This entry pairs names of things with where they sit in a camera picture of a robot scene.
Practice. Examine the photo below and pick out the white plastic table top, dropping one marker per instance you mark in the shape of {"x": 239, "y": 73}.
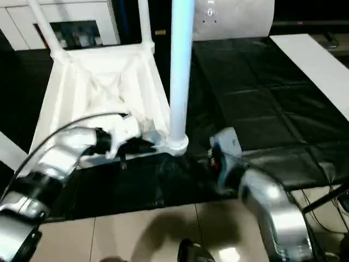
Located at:
{"x": 103, "y": 76}

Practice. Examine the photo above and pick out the white plastic table leg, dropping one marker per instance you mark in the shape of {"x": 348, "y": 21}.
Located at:
{"x": 145, "y": 24}
{"x": 46, "y": 30}
{"x": 12, "y": 152}
{"x": 180, "y": 68}

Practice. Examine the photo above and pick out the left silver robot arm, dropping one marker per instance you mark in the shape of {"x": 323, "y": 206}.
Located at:
{"x": 62, "y": 155}

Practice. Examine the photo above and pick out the black mat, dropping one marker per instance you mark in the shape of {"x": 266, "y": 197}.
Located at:
{"x": 259, "y": 90}

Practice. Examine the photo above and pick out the black glossy round object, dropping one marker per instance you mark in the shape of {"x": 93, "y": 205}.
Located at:
{"x": 195, "y": 252}

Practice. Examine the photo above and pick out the black floor stand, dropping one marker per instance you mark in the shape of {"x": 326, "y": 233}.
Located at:
{"x": 324, "y": 199}

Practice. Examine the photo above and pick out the small brown label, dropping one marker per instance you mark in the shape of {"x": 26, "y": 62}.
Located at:
{"x": 160, "y": 32}

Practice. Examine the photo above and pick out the white flat board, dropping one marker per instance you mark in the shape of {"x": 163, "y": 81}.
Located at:
{"x": 313, "y": 71}

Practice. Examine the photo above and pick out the grey cushion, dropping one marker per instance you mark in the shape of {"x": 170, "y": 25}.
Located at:
{"x": 237, "y": 19}

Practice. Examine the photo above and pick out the white cabinet with glass doors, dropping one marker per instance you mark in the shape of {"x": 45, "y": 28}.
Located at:
{"x": 21, "y": 24}

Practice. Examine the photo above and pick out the black flat monitor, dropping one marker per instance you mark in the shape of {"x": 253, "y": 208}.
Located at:
{"x": 310, "y": 23}

